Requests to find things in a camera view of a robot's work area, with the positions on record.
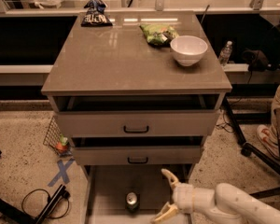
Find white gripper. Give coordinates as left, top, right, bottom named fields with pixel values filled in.
left=150, top=168, right=194, bottom=224

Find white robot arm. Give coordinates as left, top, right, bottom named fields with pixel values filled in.
left=151, top=169, right=280, bottom=224

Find open bottom drawer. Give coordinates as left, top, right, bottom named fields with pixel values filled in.
left=81, top=164, right=193, bottom=224

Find grey drawer cabinet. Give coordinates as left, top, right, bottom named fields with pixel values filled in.
left=40, top=10, right=233, bottom=185

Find black office chair base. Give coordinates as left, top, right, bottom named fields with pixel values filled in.
left=223, top=98, right=280, bottom=199

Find blue tape cross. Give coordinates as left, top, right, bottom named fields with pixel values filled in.
left=48, top=158, right=75, bottom=187

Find white red sneaker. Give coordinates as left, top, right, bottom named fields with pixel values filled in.
left=256, top=125, right=280, bottom=160

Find orange green item in basket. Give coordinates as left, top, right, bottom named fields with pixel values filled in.
left=55, top=134, right=69, bottom=153

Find white bowl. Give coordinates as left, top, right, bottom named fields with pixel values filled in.
left=170, top=35, right=208, bottom=66

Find black stand leg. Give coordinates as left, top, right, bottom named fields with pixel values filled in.
left=0, top=185, right=70, bottom=224

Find clear water bottle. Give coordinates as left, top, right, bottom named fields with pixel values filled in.
left=218, top=41, right=232, bottom=66

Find black bag on ledge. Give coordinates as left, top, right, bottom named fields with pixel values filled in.
left=242, top=49, right=269, bottom=72

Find green chip bag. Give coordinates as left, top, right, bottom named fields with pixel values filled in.
left=140, top=23, right=178, bottom=46

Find dark blue chip bag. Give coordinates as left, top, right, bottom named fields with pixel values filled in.
left=81, top=0, right=112, bottom=27

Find middle drawer with handle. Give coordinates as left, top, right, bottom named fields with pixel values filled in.
left=72, top=136, right=205, bottom=165

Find drawer with handle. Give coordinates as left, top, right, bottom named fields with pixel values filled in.
left=54, top=109, right=219, bottom=137
left=72, top=136, right=205, bottom=165

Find top drawer with handle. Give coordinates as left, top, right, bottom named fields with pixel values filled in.
left=54, top=109, right=219, bottom=137

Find black cable on floor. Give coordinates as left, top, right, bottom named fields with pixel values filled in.
left=21, top=189, right=71, bottom=220

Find wire mesh basket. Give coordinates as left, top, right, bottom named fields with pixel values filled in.
left=43, top=118, right=72, bottom=157

